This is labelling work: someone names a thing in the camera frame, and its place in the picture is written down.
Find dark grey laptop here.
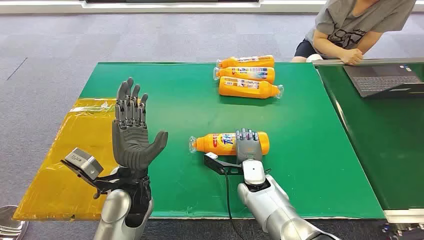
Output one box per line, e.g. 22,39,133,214
343,62,424,99

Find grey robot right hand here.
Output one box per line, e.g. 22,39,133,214
234,128,264,164

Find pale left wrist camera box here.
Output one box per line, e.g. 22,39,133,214
63,147,105,182

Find black camera cable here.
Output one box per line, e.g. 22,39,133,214
223,168,247,240

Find yellow plastic film sheet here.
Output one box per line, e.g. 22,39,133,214
12,97,147,222

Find person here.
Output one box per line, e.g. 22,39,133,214
291,0,417,66

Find orange detergent bottle clear cap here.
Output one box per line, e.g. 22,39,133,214
215,54,275,69
218,76,285,100
213,66,276,84
188,131,271,157

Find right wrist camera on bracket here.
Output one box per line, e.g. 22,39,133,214
203,151,245,176

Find green topped side table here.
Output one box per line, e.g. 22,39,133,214
312,57,424,225

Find person's right hand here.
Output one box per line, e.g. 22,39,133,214
340,47,364,66

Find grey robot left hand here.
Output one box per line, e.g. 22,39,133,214
111,77,169,171

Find silver round chair base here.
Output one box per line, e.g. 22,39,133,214
0,205,29,240

